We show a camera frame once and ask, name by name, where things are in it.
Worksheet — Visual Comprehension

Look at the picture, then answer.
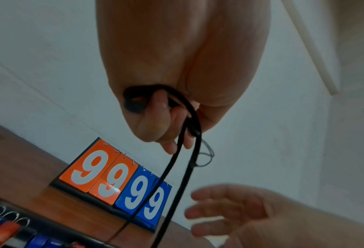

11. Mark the person's right hand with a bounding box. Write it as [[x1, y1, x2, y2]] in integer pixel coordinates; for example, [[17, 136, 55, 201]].
[[185, 184, 317, 248]]

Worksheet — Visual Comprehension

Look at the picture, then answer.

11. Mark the person's left hand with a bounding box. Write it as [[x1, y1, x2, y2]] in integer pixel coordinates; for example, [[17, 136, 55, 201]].
[[96, 0, 271, 154]]

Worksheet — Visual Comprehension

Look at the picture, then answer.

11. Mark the black strap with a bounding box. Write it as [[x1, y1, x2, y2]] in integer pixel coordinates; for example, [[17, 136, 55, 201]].
[[123, 84, 216, 248]]

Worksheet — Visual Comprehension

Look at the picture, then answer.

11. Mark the black plastic tray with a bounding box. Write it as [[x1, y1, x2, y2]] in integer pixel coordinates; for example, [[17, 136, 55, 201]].
[[0, 193, 115, 248]]

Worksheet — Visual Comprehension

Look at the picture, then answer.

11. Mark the group of coloured plastic clips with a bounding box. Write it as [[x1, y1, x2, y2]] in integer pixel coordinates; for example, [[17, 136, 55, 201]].
[[0, 199, 87, 248]]

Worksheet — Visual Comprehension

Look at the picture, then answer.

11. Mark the person's right forearm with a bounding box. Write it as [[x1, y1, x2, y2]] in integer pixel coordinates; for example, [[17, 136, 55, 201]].
[[307, 203, 364, 248]]

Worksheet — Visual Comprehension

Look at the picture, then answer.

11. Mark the orange blue flip scoreboard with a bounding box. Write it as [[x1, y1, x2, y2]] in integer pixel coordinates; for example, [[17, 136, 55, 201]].
[[51, 136, 173, 233]]

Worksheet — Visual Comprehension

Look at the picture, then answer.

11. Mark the brown wooden desk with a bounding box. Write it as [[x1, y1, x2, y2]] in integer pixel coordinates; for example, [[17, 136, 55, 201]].
[[0, 116, 217, 248]]

